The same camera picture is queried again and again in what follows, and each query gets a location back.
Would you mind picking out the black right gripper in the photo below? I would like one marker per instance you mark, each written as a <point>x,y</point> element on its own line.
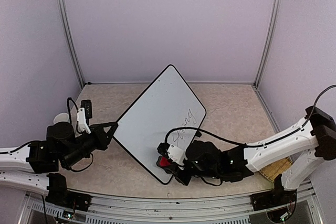
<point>184,180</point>

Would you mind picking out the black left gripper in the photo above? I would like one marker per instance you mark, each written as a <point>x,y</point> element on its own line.
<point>103,140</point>

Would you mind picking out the red black whiteboard eraser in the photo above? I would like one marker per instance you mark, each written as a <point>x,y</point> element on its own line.
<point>163,162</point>

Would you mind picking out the white whiteboard black frame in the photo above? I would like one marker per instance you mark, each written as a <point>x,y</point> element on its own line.
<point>167,103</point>

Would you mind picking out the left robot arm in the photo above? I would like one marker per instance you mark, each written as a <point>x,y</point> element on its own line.
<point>34,166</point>

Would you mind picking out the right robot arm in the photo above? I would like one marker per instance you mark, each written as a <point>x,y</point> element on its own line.
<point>313,137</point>

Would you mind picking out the black whiteboard stand foot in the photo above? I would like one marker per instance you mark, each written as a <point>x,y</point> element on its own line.
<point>198,134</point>

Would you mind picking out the light blue mug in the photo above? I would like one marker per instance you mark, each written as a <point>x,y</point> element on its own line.
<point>61,117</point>

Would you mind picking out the woven bamboo tray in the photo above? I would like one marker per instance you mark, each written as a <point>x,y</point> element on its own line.
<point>271,171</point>

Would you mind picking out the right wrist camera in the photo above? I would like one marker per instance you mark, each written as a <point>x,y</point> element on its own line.
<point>173,153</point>

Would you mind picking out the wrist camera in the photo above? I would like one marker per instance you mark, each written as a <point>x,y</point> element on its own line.
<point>173,153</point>
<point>84,114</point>

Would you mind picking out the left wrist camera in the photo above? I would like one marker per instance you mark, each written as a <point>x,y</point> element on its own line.
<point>84,114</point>

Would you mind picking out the front aluminium rail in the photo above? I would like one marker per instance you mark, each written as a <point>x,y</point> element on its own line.
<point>303,207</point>

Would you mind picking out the left aluminium corner post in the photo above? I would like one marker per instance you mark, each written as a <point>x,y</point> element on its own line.
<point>70,43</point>

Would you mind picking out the aluminium corner post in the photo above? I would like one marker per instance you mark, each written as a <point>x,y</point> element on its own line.
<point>268,42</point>
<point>70,43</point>

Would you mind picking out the right aluminium corner post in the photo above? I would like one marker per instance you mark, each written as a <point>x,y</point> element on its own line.
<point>268,42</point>

